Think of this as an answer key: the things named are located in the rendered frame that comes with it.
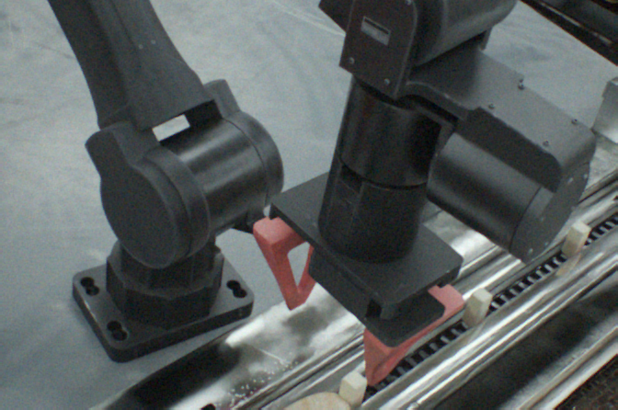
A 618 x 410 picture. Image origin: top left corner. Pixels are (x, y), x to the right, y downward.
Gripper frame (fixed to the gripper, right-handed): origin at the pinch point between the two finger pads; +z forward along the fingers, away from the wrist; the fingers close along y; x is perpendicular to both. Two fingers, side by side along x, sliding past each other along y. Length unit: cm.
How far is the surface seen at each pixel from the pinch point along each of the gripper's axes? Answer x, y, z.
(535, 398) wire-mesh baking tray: -8.4, -10.6, 1.7
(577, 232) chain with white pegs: -29.1, -1.2, 4.7
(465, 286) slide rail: -17.3, 1.1, 6.7
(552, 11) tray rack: -206, 97, 79
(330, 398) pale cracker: -0.1, -0.8, 5.9
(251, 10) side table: -35, 49, 11
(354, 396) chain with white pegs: -1.2, -1.9, 5.5
